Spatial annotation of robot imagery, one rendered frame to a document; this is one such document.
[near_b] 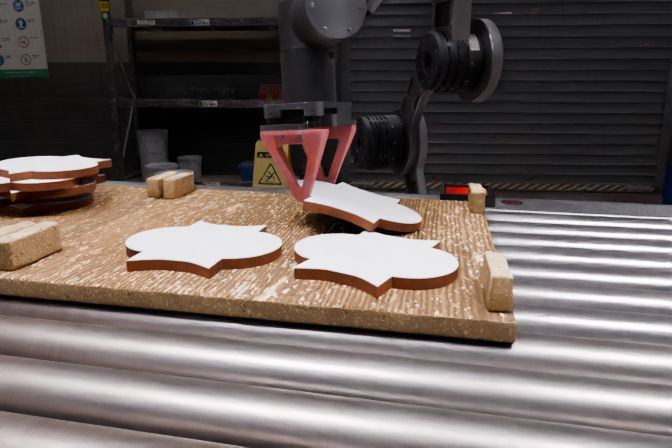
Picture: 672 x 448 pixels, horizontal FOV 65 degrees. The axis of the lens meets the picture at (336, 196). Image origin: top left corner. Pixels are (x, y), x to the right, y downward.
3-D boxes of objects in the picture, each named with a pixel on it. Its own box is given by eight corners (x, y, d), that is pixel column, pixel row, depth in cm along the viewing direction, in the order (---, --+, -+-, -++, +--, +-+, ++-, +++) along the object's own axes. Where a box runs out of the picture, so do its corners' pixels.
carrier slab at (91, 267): (187, 199, 76) (187, 188, 75) (480, 213, 68) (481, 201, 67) (-16, 294, 42) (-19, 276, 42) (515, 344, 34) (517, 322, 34)
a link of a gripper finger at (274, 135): (348, 193, 58) (343, 107, 56) (325, 204, 51) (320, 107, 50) (291, 193, 60) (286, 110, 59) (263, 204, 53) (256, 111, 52)
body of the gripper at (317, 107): (353, 118, 60) (350, 52, 59) (322, 120, 51) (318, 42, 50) (301, 121, 62) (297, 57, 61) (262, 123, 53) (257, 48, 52)
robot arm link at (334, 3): (379, -7, 59) (322, -63, 56) (431, -36, 48) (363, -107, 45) (318, 77, 58) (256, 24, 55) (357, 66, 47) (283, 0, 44)
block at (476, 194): (466, 203, 67) (468, 181, 66) (481, 203, 66) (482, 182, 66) (468, 214, 61) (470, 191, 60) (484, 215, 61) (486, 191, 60)
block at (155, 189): (168, 189, 75) (167, 170, 74) (180, 189, 75) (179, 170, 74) (146, 198, 69) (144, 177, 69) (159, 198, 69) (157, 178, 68)
